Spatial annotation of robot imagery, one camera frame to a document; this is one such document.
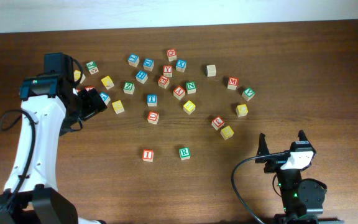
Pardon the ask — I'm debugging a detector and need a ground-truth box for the green R block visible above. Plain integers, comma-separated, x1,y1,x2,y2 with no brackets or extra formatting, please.
179,147,191,160

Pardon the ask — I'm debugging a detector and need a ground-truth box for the yellow block upper left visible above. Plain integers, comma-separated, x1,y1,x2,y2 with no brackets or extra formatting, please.
73,70,86,83

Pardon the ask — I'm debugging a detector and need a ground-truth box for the blue T block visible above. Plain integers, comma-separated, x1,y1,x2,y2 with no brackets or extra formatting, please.
147,95,157,107

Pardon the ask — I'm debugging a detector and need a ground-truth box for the yellow block middle left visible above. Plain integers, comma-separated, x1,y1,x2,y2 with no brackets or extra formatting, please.
101,76,114,90

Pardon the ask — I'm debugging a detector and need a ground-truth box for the red E block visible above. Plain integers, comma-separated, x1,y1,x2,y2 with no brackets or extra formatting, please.
157,75,170,89

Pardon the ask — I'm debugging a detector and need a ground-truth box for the green N block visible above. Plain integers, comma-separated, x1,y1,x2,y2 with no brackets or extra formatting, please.
186,82,196,95

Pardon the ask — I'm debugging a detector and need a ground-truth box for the red Y block lower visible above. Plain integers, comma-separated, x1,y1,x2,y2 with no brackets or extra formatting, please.
173,86,186,100

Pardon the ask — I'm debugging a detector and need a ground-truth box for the yellow S block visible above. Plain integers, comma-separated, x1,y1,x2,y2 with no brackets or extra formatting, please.
112,100,125,114

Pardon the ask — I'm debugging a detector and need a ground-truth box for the red M block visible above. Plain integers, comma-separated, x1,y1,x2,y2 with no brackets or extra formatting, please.
227,77,239,90

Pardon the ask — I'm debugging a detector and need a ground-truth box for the blue X block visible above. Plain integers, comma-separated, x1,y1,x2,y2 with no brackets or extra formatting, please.
176,59,187,72

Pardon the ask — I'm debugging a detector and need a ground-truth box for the blue L block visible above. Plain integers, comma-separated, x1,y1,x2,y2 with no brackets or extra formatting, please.
127,54,140,67

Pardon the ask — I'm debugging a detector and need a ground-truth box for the blue H block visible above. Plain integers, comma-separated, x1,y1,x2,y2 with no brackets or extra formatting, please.
135,70,148,84

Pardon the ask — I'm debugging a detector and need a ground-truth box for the blue D block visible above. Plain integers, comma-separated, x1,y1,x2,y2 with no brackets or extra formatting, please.
143,58,155,71

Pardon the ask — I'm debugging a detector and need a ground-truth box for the red Y block upper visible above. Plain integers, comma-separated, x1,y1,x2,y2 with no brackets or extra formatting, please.
163,65,173,77

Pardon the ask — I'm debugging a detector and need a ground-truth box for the green Z block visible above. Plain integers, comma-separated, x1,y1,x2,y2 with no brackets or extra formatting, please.
123,82,135,95

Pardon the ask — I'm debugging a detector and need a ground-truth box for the red I block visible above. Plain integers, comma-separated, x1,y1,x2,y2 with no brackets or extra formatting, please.
142,149,154,162

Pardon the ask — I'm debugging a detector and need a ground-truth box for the yellow C block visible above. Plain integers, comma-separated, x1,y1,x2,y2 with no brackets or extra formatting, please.
236,104,249,117

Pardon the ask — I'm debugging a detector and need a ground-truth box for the plain wooden block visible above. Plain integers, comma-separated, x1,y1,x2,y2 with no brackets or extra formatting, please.
206,65,217,77

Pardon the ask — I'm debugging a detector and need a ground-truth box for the red U block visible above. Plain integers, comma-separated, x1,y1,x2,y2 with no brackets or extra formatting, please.
147,111,159,124

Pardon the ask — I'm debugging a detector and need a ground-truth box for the red y block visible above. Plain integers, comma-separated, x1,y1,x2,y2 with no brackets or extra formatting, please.
173,86,186,100
163,65,173,77

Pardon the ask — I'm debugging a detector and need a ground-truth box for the red 3 block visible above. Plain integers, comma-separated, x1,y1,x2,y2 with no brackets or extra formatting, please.
211,116,225,130

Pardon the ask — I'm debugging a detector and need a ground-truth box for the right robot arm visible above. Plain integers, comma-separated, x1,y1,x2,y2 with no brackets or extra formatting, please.
255,130,344,223

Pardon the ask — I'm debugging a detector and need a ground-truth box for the green V block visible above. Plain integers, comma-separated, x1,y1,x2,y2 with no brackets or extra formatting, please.
242,88,255,101

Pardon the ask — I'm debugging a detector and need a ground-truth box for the yellow block centre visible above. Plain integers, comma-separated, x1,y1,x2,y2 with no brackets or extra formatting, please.
183,100,196,114

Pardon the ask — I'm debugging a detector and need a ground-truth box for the yellow block lower right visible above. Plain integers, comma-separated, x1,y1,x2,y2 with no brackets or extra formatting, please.
220,126,234,140

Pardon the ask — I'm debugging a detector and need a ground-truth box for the red A block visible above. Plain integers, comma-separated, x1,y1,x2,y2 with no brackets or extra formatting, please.
85,86,95,91

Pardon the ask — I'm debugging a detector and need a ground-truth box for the green J block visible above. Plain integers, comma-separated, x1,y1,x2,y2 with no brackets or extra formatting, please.
86,61,99,75

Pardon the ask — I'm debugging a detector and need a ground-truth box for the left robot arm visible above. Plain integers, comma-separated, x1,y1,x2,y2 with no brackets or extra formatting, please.
0,52,107,224

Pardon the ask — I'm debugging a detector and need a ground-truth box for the red Q block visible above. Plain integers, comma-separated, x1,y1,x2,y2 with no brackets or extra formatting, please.
167,49,177,62

